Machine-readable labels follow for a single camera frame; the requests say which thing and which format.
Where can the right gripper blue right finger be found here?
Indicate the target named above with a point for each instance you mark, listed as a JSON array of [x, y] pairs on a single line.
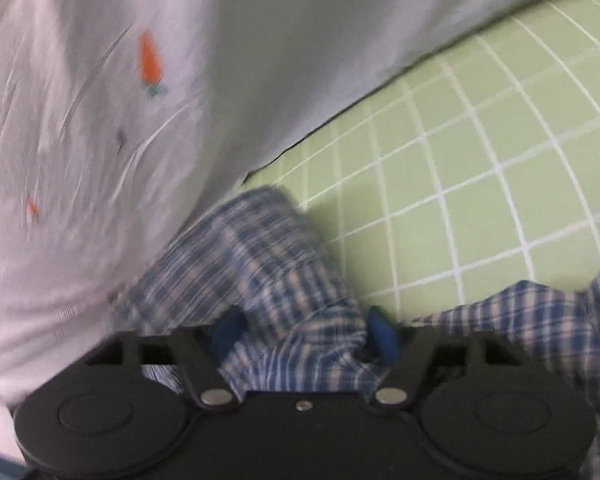
[[421, 359]]

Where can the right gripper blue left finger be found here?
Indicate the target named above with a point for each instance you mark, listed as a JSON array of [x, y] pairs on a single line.
[[195, 352]]

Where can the blue white plaid shirt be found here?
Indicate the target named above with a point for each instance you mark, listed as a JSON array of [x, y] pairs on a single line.
[[304, 327]]

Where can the grey carrot print storage bag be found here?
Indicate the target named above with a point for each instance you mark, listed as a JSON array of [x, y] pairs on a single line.
[[120, 120]]

